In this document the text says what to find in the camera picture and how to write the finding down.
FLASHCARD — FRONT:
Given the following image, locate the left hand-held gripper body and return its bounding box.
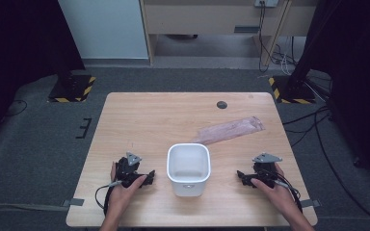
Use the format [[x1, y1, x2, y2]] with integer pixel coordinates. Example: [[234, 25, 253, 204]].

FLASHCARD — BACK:
[[115, 151, 147, 189]]

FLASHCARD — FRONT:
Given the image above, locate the white cable under desk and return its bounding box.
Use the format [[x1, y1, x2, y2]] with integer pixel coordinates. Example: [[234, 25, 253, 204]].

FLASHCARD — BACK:
[[278, 54, 291, 77]]

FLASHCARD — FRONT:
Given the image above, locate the black curtain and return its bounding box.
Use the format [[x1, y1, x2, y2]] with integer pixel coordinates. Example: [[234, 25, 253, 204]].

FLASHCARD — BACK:
[[0, 0, 86, 143], [302, 0, 370, 182]]

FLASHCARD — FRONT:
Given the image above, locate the long black floor cable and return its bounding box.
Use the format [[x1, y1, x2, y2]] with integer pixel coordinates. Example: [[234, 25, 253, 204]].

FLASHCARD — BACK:
[[313, 110, 370, 229]]

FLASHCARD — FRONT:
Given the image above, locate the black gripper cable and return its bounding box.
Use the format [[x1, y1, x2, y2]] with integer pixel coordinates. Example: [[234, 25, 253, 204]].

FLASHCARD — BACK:
[[273, 172, 304, 215], [94, 180, 123, 217]]

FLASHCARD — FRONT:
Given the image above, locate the person's left hand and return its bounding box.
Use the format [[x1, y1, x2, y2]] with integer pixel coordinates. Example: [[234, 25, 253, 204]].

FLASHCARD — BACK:
[[109, 161, 148, 211]]

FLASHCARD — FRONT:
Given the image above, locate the white plastic bin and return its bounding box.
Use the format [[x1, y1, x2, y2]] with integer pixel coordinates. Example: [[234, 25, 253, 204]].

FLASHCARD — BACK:
[[166, 142, 212, 197]]

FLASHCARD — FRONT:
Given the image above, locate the black stand with striped base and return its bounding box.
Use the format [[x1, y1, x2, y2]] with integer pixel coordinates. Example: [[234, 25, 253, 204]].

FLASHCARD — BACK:
[[268, 0, 338, 105], [46, 57, 96, 104]]

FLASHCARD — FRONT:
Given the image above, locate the white cabinet panel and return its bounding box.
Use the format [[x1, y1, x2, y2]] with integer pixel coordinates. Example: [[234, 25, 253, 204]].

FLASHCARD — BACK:
[[57, 0, 149, 61]]

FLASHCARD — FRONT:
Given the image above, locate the thin black floor cable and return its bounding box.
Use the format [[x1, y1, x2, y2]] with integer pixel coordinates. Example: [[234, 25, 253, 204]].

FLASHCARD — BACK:
[[282, 107, 330, 126]]

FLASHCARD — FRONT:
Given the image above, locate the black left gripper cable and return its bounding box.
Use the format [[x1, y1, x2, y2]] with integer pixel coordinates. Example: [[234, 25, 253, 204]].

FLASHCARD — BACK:
[[94, 180, 123, 217]]

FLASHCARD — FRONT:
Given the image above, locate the black cable under desk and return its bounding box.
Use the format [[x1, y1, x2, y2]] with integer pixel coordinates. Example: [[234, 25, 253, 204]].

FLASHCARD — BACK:
[[257, 1, 272, 73]]

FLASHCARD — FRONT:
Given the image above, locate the person's right hand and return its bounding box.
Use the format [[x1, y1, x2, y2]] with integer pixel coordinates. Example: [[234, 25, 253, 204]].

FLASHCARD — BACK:
[[250, 163, 300, 216]]

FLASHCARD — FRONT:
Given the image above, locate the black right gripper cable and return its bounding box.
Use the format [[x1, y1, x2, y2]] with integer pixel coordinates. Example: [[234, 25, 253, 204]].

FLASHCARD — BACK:
[[273, 172, 304, 215]]

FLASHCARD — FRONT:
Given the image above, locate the grey strap on table edge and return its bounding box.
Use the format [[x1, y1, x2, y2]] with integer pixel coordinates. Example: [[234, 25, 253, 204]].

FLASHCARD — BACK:
[[61, 197, 85, 208], [300, 198, 322, 209]]

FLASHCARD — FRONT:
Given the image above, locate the translucent pink plastic bag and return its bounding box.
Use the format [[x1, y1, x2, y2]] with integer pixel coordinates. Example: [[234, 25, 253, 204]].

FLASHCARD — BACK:
[[191, 115, 266, 145]]

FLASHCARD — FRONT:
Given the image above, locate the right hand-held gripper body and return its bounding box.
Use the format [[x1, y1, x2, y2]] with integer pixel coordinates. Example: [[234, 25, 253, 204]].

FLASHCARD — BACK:
[[251, 152, 283, 189]]

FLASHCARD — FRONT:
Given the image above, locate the grey power strip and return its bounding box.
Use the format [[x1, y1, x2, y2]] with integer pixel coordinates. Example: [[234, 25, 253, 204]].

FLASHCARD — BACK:
[[253, 0, 279, 9]]

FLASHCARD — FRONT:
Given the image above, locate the black floor cable loop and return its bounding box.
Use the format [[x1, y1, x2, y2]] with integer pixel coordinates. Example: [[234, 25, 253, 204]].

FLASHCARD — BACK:
[[4, 99, 29, 118]]

